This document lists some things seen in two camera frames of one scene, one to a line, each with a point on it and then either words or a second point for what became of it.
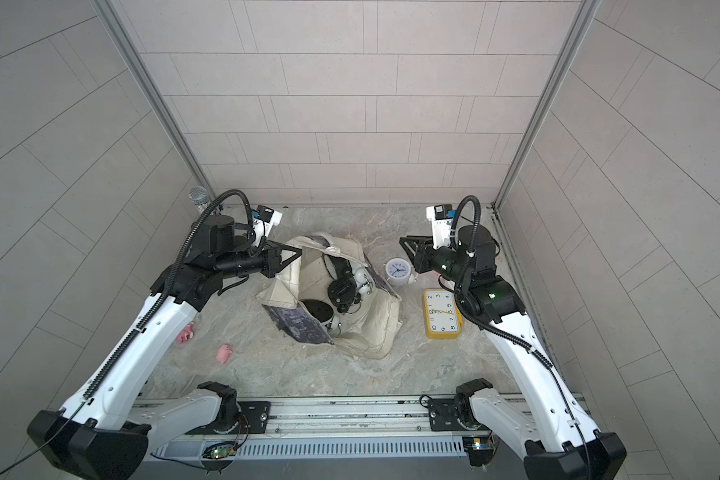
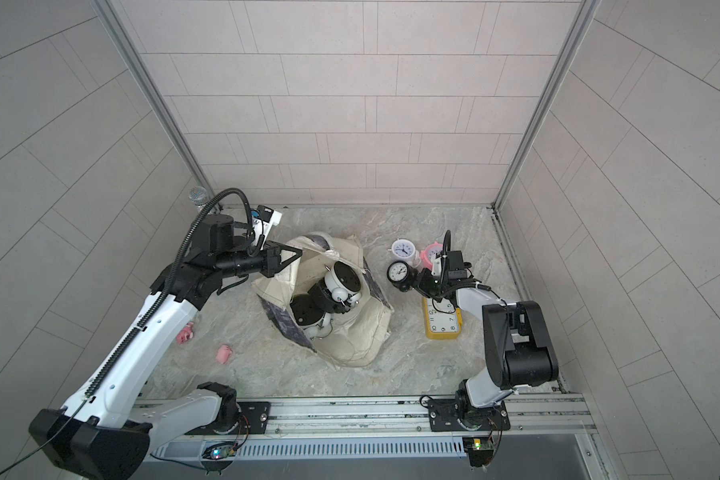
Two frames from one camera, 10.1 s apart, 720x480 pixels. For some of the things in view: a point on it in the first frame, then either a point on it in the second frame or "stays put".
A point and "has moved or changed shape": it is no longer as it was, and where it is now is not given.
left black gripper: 271,258 stays put
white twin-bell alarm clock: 399,271 has moved or changed shape
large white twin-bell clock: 364,281 to 343,283
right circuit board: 479,448 stays put
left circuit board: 219,450 stays put
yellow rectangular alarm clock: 442,319 stays put
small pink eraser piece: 223,353 stays put
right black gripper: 425,254 to 423,284
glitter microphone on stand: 198,196 stays put
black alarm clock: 341,291 to 402,275
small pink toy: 186,334 stays put
